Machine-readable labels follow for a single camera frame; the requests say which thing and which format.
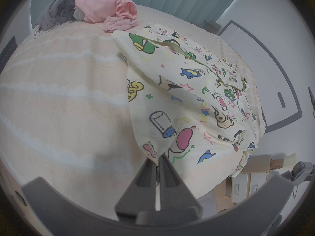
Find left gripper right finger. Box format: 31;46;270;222
159;156;204;219

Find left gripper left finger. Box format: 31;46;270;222
114;156;158;219

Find white printed pyjama top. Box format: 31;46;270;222
111;25;267;179

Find pile of clothes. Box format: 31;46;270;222
33;0;111;37

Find white and wood bedside table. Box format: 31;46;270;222
231;154;280;204

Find bed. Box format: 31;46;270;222
0;0;304;218

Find grey bedside table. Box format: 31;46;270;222
202;19;222;35

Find pink garment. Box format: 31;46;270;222
74;0;138;32

